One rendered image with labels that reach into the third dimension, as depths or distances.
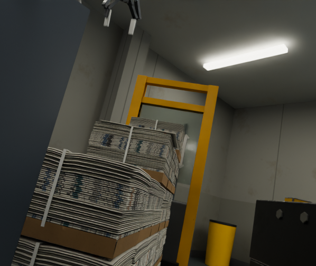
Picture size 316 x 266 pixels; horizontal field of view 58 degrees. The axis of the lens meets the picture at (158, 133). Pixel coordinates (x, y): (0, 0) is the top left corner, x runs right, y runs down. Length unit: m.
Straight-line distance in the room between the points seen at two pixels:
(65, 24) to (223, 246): 4.53
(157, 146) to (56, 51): 0.94
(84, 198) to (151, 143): 0.64
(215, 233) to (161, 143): 3.59
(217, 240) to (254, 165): 1.58
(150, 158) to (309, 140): 4.21
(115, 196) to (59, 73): 0.38
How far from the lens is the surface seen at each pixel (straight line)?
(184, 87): 2.63
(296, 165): 5.24
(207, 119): 2.50
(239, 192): 5.57
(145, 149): 1.30
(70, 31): 0.44
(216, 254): 4.81
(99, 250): 0.72
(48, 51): 0.42
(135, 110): 2.58
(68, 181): 0.76
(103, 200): 0.73
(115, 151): 1.33
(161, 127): 1.94
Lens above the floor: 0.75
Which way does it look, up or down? 14 degrees up
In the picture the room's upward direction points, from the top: 12 degrees clockwise
